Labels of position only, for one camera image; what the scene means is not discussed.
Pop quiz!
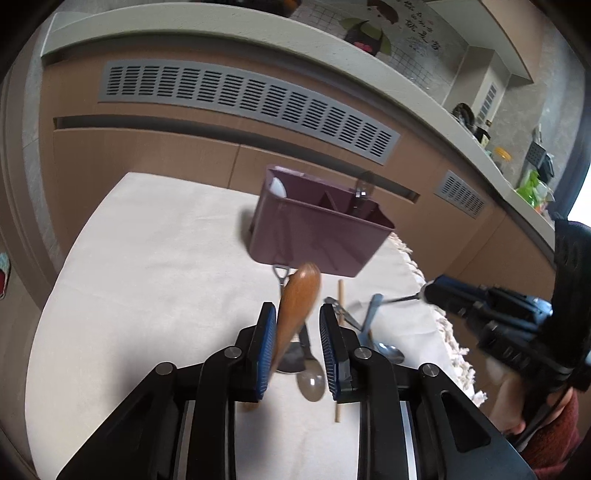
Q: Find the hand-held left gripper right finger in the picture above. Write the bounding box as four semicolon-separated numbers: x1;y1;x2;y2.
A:
320;304;539;480

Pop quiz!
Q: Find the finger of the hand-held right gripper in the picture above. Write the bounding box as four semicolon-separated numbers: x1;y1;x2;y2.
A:
422;274;509;320
464;302;550;366

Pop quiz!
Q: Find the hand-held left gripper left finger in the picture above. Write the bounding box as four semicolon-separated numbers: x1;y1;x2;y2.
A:
55;302;278;480

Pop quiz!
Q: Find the grey spoon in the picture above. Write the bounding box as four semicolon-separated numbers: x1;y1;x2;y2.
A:
295;323;326;402

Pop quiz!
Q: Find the silver metal utensil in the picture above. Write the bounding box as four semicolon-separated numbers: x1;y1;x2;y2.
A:
323;296;364;331

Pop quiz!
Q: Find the thin dark stick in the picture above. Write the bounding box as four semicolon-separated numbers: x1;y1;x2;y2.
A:
382;291;426;305

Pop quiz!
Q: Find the brown wooden spoon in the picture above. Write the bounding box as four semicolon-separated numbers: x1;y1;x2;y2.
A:
243;262;322;412

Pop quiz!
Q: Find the wooden chopstick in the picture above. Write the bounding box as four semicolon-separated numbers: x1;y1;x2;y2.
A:
335;278;346;423

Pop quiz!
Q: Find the shiny metal spoon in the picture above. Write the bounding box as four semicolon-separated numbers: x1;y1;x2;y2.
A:
373;342;406;366

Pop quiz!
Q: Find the blue spoon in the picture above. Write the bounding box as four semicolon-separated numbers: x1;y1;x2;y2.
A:
359;293;385;347

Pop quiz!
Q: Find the purple utensil holder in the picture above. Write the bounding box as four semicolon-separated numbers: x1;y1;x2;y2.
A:
248;165;396;278

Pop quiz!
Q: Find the person's right forearm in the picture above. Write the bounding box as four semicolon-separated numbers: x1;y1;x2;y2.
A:
522;390;583;472

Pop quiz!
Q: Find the person's right hand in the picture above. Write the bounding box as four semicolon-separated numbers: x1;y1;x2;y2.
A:
489;367;533;435

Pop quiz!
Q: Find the short grey vent grille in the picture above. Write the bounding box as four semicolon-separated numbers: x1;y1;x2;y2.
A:
434;170;486;217

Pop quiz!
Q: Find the green bag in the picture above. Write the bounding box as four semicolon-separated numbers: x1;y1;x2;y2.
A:
515;170;555;213

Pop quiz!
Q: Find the cream fringed tablecloth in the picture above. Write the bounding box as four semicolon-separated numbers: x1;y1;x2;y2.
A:
28;172;490;480

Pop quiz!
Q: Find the dark round dish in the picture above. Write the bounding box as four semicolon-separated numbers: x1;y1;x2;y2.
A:
451;102;476;125

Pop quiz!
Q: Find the long grey vent grille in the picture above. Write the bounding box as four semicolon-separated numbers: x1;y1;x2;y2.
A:
97;59;402;166

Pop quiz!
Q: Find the grey stone countertop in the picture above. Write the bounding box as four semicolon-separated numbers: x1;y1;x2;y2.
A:
41;8;557;252

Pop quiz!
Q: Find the black utensil handle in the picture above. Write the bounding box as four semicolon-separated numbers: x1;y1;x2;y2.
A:
353;171;376;215

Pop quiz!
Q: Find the cartoon wall poster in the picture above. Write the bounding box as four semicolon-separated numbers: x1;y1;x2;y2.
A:
342;0;446;63

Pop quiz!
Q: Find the orange-handled black pan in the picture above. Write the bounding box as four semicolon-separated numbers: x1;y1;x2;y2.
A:
256;0;305;18

